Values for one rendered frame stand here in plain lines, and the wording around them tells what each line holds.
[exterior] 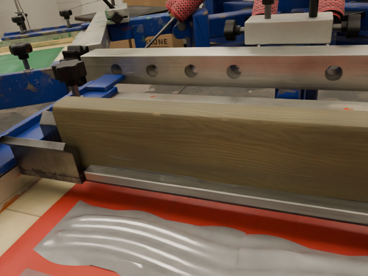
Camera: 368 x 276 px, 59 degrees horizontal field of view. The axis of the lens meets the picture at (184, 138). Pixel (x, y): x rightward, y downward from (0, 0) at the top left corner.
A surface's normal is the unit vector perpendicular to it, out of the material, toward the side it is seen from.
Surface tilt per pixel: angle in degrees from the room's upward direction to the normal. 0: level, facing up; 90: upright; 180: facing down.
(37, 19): 90
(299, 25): 90
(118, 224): 32
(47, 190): 0
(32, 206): 0
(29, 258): 0
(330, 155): 90
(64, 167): 90
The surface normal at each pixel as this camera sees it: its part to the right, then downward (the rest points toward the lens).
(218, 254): -0.33, -0.47
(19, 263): -0.11, -0.87
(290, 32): -0.35, 0.48
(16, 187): 0.93, 0.09
